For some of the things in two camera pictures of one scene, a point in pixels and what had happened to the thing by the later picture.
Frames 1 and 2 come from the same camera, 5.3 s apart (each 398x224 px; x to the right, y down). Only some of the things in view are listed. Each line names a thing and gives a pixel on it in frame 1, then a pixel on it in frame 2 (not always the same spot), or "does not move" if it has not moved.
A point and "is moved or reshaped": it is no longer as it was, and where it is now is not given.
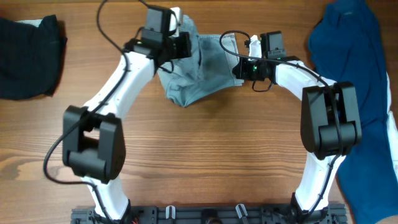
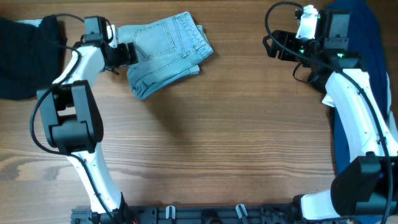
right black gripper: (242, 73) -> (289, 38)
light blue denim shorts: (209, 70) is moved or reshaped
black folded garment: (31, 53) does not move
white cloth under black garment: (35, 22) does not move
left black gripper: (184, 41) -> (124, 58)
